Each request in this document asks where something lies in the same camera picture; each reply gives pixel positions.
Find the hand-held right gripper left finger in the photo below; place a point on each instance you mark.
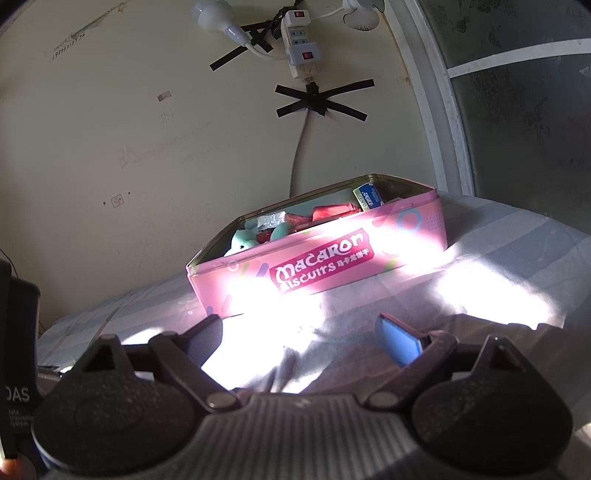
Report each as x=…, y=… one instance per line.
x=205, y=339

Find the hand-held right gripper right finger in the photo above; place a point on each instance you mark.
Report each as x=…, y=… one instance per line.
x=401, y=341

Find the pink biscuit tin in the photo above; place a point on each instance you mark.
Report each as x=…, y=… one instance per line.
x=332, y=272

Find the teal and pink plush toy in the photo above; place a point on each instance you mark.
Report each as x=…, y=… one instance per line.
x=242, y=241

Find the green packet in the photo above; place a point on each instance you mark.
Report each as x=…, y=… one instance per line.
x=368, y=196

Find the black tape cross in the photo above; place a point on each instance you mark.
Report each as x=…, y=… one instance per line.
x=318, y=99

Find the black tape strip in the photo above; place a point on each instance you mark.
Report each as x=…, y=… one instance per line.
x=228, y=60

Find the white power strip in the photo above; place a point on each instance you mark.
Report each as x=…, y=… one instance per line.
x=300, y=41

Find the small white wall sticker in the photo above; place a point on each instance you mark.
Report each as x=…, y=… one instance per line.
x=117, y=200

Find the white window frame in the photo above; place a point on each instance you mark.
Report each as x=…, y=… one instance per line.
x=443, y=115

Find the small pink wall sticker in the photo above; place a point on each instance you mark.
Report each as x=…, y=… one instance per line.
x=164, y=96

